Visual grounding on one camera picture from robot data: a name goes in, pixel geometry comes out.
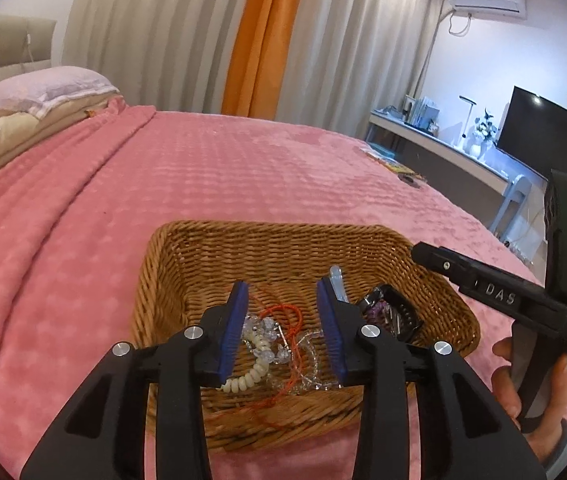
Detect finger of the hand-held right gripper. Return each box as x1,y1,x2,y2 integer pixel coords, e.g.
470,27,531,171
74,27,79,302
411,242,474,291

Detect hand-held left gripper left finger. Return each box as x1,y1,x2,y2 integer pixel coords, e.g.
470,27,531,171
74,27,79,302
20,280,250,480

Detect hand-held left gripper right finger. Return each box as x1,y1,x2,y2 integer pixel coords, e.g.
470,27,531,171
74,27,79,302
316,277,548,480

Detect red string cord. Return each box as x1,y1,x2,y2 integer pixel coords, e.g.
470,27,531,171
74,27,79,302
208,302,305,428

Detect clear crystal bead bracelet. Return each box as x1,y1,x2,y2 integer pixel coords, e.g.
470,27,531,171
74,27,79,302
244,312,325,396

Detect cream coil wristband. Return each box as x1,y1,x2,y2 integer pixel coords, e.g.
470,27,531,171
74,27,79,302
221,325,272,395

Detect clear blue hair clip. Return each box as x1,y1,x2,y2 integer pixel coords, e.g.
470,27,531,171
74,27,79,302
328,266,348,306

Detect black wristwatch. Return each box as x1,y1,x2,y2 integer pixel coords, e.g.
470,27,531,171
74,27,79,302
356,284,424,343

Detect brown wicker basket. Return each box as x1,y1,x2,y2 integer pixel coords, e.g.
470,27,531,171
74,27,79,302
130,220,481,453

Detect person's right hand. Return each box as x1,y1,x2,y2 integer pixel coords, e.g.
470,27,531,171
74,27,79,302
492,337,567,466

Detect light grey chair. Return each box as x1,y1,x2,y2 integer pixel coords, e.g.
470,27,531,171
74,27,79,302
493,172,547,241

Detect colourful flat book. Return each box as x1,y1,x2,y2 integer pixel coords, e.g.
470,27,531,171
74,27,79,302
366,146,417,178

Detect grey white desk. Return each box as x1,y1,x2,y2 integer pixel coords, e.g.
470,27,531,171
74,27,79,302
366,109,524,196

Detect white vase with flowers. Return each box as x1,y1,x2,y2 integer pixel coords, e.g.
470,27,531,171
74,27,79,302
466,107,499,160

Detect white desk lamp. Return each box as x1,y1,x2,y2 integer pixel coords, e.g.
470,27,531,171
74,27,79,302
458,95,479,151

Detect books on desk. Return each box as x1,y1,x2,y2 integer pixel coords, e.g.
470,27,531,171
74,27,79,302
403,94,441,133

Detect black television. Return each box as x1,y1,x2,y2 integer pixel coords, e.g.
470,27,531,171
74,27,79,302
494,86,567,218

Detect pink fleece blanket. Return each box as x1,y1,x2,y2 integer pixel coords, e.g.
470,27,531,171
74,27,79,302
0,105,564,480

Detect beige curtain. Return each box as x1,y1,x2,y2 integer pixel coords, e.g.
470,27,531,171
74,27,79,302
64,0,264,111
274,0,439,141

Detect white air conditioner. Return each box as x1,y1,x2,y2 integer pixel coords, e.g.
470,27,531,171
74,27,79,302
447,0,527,20

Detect orange curtain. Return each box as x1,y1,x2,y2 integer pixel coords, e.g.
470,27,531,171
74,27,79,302
221,0,314,121

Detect beige folded quilt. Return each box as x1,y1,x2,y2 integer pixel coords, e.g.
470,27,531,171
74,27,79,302
0,95,125,202

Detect light purple pillow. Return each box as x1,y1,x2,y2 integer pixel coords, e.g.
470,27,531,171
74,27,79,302
0,66,119,121

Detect beige padded headboard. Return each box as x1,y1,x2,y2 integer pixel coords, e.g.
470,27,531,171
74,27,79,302
0,15,58,101

